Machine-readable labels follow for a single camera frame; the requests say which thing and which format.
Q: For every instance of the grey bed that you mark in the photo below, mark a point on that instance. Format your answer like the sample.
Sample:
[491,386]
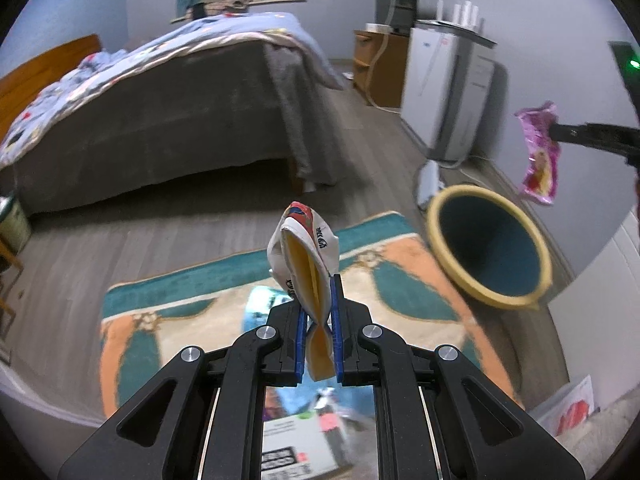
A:
[200,125]

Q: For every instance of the white printed cardboard box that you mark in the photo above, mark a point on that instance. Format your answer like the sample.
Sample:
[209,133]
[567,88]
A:
[295,445]

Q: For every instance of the white air purifier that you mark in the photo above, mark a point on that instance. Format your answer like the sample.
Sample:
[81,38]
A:
[440,90]

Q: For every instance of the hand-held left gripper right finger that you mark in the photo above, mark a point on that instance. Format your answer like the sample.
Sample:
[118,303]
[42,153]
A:
[336,340]

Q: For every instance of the white antenna device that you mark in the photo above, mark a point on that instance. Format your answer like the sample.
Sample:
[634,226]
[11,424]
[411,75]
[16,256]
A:
[460,15]

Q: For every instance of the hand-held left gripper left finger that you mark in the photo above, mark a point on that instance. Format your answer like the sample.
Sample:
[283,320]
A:
[300,350]

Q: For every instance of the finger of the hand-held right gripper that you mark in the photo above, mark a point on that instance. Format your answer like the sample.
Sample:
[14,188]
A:
[590,134]

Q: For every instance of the white box with red print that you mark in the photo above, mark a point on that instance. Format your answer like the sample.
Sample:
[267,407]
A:
[570,407]

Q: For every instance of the pink snack wrapper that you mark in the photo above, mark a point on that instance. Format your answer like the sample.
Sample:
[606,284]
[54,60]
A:
[540,160]

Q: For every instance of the white power strip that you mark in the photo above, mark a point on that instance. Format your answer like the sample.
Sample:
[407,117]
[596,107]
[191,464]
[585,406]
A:
[427,182]

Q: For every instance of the shiny blue packet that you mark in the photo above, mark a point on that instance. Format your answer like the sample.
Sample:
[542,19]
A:
[260,302]

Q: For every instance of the white and yellow snack wrapper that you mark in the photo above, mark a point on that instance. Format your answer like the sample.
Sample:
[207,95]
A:
[300,260]

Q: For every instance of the wooden headboard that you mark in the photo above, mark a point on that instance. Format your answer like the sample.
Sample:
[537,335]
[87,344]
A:
[45,62]

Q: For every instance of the white object on cabinet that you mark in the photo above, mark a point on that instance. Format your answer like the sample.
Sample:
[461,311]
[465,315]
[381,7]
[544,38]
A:
[377,27]

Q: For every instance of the light blue floral blanket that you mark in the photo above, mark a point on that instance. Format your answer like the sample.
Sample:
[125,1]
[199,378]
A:
[165,52]

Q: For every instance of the yellow-rimmed blue waste bin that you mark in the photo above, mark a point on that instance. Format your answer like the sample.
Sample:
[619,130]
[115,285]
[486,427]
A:
[490,245]

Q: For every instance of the wooden cabinet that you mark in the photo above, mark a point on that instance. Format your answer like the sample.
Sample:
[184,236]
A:
[387,70]

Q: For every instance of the green bucket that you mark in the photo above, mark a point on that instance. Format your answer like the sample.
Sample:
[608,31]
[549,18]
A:
[12,225]

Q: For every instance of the teal and orange rug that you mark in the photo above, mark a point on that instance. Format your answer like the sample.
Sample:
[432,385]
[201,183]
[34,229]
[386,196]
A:
[190,320]

